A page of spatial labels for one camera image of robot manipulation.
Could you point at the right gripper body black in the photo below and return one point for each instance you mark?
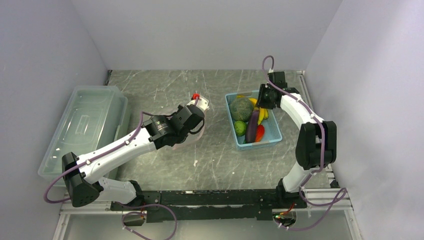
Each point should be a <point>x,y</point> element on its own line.
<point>264,98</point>

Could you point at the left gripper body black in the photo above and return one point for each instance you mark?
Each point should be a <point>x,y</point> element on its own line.
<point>184,135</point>

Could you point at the purple eggplant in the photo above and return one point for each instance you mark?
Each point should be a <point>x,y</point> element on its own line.
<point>251,129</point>

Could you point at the light blue plastic basket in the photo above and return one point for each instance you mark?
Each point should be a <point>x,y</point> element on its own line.
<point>272,134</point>

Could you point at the clear zip top bag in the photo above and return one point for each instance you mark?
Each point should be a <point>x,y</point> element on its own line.
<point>171,139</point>

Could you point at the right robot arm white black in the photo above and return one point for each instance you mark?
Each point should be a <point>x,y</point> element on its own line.
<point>316,145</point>

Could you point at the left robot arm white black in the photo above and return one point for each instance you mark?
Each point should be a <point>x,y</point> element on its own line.
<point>84,175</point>

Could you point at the yellow banana bunch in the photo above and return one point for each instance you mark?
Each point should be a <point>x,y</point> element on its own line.
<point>263,112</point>

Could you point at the green netted melon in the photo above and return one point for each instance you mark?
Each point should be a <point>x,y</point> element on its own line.
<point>241,109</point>

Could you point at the light green custard apple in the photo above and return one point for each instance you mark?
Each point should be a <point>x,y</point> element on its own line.
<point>240,128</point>

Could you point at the clear plastic storage bin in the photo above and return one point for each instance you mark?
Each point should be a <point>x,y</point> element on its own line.
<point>94,117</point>

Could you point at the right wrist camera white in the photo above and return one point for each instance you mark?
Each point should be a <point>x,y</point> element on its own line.
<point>278,78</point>

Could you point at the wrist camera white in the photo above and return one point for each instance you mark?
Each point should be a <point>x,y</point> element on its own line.
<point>278,78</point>
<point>200,102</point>

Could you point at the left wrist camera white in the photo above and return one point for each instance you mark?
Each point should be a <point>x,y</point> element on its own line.
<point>200,102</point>

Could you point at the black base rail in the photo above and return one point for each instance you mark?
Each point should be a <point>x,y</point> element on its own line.
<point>259,204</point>

